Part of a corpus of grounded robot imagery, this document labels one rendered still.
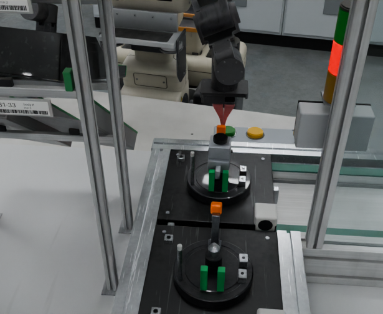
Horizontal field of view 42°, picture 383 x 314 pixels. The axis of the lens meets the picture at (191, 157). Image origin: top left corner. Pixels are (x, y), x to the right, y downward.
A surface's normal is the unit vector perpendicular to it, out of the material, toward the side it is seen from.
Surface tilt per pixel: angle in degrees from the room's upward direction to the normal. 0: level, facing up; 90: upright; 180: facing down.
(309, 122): 90
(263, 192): 0
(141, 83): 98
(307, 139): 90
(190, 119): 0
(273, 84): 0
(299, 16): 90
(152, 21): 90
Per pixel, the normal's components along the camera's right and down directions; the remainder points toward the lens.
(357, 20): -0.08, 0.59
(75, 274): 0.00, -0.80
